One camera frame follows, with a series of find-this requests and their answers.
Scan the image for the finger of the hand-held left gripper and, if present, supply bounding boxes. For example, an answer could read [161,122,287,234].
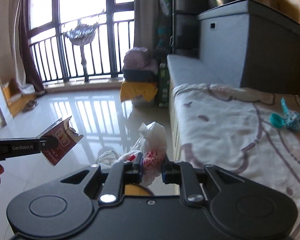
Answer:
[36,135,59,153]

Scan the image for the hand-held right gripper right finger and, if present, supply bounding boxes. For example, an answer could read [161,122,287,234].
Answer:
[161,161,243,204]

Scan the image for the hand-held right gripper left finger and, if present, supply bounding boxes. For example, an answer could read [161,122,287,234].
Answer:
[60,152,143,204]

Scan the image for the red paper carton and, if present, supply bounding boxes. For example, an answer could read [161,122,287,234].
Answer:
[40,116,84,167]

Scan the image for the yellow trash bin brown rim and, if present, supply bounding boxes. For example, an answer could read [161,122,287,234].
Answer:
[125,183,154,197]

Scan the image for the white plastic bag red print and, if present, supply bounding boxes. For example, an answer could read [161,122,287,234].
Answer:
[120,121,168,188]

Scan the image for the clear plastic bag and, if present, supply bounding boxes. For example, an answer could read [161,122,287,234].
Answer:
[96,150,125,166]

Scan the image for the wooden step platform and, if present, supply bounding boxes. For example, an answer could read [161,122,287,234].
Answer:
[1,77,41,118]

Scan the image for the cream embossed bed base cabinet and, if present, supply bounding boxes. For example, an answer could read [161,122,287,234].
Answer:
[168,90,184,161]

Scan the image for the cream printed blanket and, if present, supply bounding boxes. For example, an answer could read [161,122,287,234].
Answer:
[171,84,300,240]

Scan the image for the yellow cloth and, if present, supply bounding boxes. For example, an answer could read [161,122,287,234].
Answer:
[120,80,159,103]

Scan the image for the green cardboard box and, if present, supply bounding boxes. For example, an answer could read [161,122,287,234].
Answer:
[157,63,171,108]

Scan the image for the brown curtain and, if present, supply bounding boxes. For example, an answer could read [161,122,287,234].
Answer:
[9,0,46,96]

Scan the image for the black window railing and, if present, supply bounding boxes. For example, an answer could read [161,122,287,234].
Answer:
[29,9,136,83]

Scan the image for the hanging net drying basket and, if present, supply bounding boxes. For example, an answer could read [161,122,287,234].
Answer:
[61,9,102,82]

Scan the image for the teal plastic scoop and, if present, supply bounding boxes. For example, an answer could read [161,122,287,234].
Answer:
[269,113,287,126]

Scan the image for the teal patterned wrapper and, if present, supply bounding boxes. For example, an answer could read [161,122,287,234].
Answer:
[280,98,300,132]

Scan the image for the grey curtain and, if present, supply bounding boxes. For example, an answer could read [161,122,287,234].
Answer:
[134,0,175,53]

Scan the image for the black shelving unit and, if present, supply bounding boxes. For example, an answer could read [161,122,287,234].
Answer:
[171,0,208,58]

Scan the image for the grey storage cabinet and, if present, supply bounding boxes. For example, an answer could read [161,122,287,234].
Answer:
[196,0,300,96]

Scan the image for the hanging white plastic packet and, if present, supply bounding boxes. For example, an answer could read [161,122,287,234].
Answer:
[159,0,173,16]

